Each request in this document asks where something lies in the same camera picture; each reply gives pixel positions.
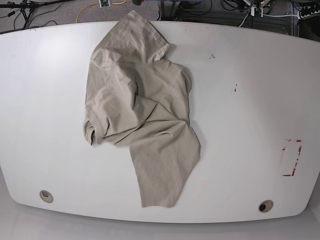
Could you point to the beige T-shirt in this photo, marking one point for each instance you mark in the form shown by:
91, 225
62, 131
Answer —
137, 98

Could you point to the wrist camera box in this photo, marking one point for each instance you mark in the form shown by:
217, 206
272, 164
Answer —
257, 12
104, 3

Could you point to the black tripod stand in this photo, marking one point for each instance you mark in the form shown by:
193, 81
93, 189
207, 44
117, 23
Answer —
26, 8

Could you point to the left table cable grommet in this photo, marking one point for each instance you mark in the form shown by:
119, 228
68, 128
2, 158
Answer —
46, 196

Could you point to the red tape rectangle marking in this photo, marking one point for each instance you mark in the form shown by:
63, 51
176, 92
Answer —
289, 157

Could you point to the table cable grommet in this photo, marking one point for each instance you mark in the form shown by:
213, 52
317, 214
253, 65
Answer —
266, 206
46, 196

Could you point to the right table cable grommet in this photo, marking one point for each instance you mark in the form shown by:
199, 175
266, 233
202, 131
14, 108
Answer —
266, 206

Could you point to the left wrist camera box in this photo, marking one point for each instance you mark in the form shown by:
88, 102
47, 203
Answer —
257, 12

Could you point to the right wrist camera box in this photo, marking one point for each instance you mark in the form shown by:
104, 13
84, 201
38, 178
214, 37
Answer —
104, 3

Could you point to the white power strip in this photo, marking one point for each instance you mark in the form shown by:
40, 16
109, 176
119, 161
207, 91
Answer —
309, 10

